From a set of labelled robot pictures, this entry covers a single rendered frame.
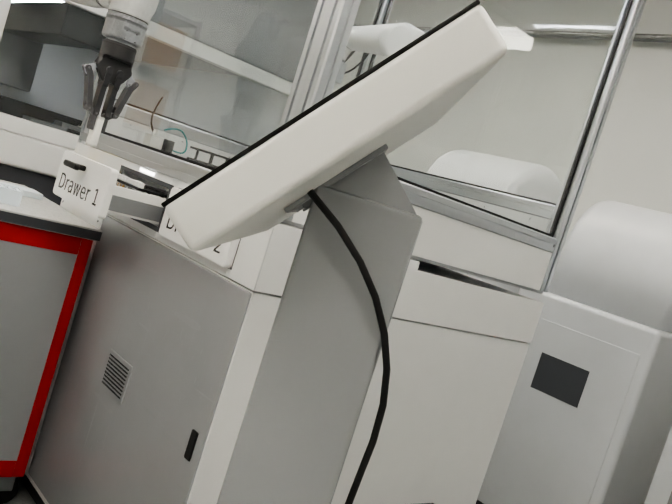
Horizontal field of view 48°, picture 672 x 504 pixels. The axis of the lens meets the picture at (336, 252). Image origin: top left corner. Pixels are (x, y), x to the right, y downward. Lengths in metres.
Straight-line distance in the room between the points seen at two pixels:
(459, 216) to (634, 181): 2.98
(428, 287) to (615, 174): 3.10
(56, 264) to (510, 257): 1.13
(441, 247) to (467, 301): 0.19
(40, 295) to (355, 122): 1.45
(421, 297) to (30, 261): 0.94
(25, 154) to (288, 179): 2.04
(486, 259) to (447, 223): 0.19
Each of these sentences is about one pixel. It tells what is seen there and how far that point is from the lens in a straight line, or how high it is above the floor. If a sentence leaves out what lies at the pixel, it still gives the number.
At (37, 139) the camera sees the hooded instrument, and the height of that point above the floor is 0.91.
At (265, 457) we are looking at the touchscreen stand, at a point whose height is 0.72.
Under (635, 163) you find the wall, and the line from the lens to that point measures 4.69.
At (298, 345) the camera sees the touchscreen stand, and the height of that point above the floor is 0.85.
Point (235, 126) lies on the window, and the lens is 1.63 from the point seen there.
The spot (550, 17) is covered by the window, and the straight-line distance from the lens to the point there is 1.93.
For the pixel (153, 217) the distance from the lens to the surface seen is 1.76.
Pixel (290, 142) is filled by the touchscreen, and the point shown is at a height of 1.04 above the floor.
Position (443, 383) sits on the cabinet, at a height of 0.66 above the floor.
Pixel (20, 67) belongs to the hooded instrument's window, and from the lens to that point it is 2.60.
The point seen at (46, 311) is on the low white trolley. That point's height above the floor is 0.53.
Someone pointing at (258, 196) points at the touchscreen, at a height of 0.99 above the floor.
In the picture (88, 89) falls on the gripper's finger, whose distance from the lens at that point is 1.75.
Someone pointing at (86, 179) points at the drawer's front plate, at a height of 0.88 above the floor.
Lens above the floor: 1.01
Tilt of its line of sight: 4 degrees down
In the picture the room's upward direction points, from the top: 18 degrees clockwise
